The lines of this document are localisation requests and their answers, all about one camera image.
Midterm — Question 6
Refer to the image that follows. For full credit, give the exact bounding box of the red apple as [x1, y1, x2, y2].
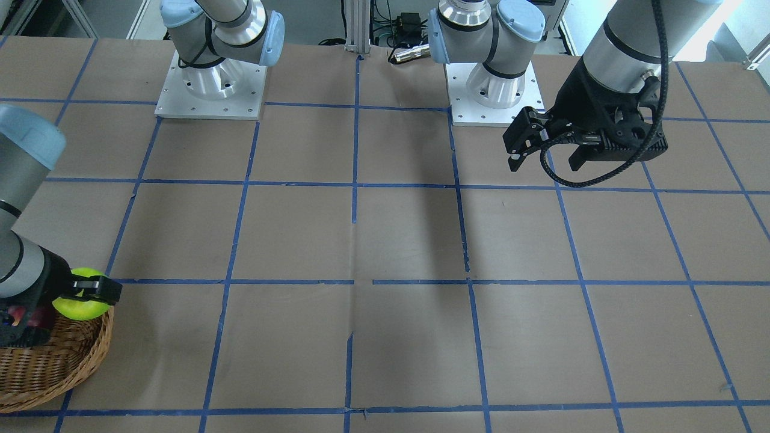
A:
[4, 305, 56, 331]

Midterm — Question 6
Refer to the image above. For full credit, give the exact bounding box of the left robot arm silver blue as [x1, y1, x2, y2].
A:
[427, 1, 721, 171]

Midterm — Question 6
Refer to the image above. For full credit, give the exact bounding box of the brown wicker basket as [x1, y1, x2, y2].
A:
[1, 308, 114, 414]

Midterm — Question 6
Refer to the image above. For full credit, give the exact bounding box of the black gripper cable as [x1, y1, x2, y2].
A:
[538, 0, 670, 189]

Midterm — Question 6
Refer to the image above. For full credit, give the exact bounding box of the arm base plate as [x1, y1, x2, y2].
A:
[445, 63, 546, 127]
[155, 53, 268, 120]

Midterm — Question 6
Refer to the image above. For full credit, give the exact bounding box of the green apple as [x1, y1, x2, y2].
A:
[52, 268, 111, 321]

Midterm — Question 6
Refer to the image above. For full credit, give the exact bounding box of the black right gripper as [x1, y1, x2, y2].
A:
[1, 247, 123, 348]

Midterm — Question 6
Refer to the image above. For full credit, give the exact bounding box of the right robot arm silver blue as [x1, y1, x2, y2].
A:
[1, 1, 285, 348]

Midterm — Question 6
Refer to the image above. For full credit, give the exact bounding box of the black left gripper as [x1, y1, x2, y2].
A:
[503, 60, 661, 172]

